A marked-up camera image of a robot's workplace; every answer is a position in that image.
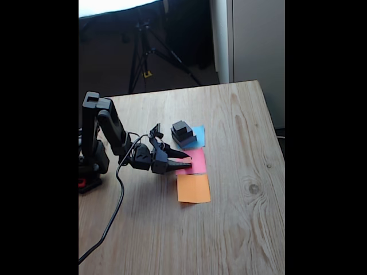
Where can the black tripod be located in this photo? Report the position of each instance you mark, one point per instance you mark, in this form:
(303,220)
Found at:
(175,57)

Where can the yellow tripod tag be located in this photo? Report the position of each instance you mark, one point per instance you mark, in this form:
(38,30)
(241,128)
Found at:
(147,74)

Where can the small black cube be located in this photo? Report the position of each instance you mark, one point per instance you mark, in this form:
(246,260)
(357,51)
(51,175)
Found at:
(180,127)

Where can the pink paper sheet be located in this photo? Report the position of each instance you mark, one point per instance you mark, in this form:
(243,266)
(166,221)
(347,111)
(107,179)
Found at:
(199,160)

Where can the bright white panel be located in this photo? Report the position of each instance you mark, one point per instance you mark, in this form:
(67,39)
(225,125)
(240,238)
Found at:
(114,5)

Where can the bare circuit board camera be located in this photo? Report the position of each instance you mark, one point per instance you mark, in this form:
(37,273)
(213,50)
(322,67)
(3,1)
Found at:
(155,131)

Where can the medium black block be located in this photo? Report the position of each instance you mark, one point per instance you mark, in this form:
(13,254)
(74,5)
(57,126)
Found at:
(187,133)

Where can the white cabinet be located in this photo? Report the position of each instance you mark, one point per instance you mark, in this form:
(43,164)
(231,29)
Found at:
(258,43)

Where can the blue paper sheet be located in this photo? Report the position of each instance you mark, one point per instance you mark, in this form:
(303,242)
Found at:
(200,134)

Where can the red base clamp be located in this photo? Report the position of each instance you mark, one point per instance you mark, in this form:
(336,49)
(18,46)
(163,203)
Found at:
(81,182)

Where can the orange paper sheet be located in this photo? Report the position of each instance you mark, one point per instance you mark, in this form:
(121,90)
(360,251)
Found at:
(193,189)

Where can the large black block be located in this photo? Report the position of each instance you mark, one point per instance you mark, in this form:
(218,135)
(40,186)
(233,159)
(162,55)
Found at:
(189,141)

